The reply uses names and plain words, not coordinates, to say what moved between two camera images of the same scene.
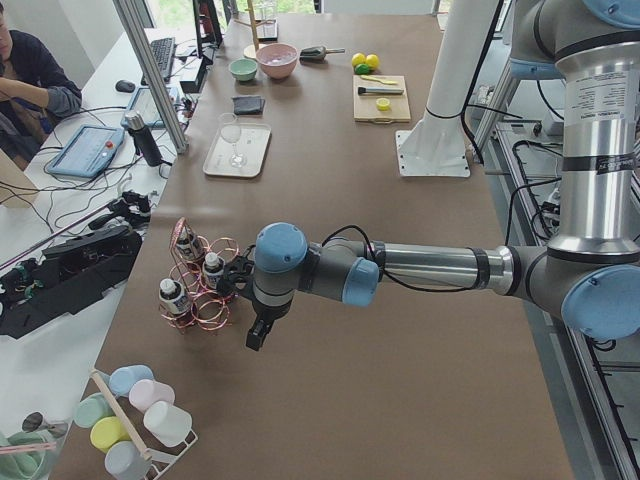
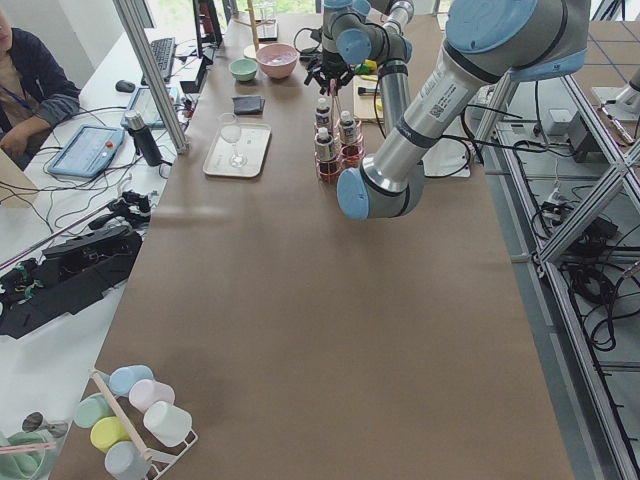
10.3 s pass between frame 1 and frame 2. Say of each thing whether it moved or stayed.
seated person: stayed
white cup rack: stayed
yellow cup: stayed
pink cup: stayed
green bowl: stayed
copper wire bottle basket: moved
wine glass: stayed
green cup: stayed
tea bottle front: moved
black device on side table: stayed
